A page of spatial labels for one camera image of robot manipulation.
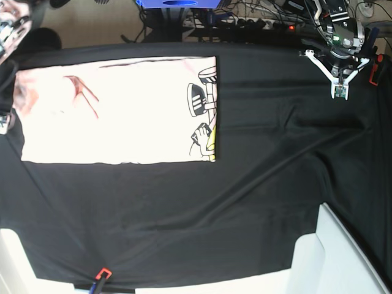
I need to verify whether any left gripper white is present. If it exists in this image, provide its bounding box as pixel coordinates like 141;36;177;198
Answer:
301;49;370;100

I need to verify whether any light pink T-shirt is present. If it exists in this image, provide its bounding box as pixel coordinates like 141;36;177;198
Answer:
13;56;218;165

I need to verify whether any red clamp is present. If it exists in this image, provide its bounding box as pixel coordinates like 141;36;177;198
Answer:
369;54;384;86
88;268;112;294

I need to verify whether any red clamp at right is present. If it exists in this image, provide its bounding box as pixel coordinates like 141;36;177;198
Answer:
369;54;384;86

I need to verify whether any red clamp at bottom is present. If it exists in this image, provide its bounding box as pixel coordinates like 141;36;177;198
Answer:
88;268;112;294

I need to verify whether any white frame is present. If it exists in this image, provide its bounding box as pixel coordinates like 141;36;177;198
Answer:
289;203;390;294
1;229;75;294

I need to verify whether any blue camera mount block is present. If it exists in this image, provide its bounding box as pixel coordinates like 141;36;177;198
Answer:
135;0;224;9

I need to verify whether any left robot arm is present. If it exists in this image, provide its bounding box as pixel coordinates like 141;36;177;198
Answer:
302;1;371;100

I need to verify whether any black power strip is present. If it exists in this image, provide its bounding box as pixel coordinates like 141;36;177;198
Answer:
183;14;299;32

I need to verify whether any white frame left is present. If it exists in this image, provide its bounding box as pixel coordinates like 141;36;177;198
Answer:
1;229;75;294

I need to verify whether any white frame right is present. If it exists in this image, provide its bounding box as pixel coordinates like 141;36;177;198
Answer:
289;203;390;294

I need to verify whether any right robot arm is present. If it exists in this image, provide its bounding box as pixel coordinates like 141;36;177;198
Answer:
1;1;67;135

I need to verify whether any black table cloth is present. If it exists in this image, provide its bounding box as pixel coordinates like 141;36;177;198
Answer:
1;43;391;289

